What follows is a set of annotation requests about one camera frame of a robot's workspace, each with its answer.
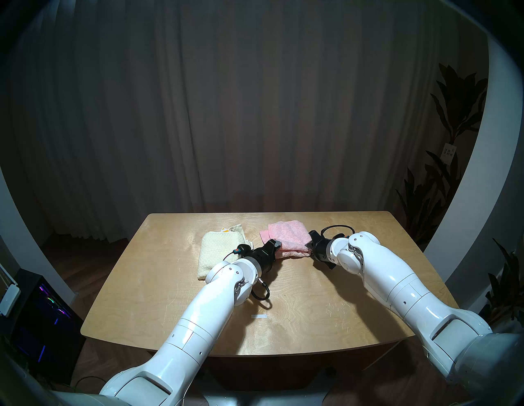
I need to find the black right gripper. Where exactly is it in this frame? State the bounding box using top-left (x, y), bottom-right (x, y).
top-left (304, 230), bottom-right (338, 271)

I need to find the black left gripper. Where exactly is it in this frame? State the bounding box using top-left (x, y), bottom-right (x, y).
top-left (245, 239), bottom-right (283, 274)

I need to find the pink terry towel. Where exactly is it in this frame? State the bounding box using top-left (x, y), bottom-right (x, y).
top-left (260, 220), bottom-right (312, 260)

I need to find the cream textured towel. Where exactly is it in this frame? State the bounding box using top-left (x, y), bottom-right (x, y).
top-left (197, 223), bottom-right (254, 281)

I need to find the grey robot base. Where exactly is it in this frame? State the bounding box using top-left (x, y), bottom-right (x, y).
top-left (201, 366), bottom-right (338, 406)

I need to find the grey pleated curtain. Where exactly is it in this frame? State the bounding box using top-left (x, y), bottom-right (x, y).
top-left (8, 0), bottom-right (488, 246)

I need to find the dark plant in white pot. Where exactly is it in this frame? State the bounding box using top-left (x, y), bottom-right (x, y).
top-left (479, 238), bottom-right (524, 328)

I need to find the tall dark leafy plant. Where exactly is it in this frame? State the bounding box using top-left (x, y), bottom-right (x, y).
top-left (396, 63), bottom-right (488, 250)

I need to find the black computer tower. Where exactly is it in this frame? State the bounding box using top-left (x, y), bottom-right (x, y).
top-left (10, 268), bottom-right (86, 385)

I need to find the white box device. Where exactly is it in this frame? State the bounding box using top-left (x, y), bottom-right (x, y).
top-left (0, 264), bottom-right (21, 318)

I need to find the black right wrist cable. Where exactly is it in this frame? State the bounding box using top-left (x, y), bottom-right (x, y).
top-left (320, 225), bottom-right (356, 239)

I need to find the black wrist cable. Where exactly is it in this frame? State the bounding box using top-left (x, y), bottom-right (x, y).
top-left (223, 250), bottom-right (271, 302)
top-left (320, 225), bottom-right (356, 239)

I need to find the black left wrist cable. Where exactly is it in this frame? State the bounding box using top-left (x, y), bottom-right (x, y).
top-left (223, 250), bottom-right (271, 302)

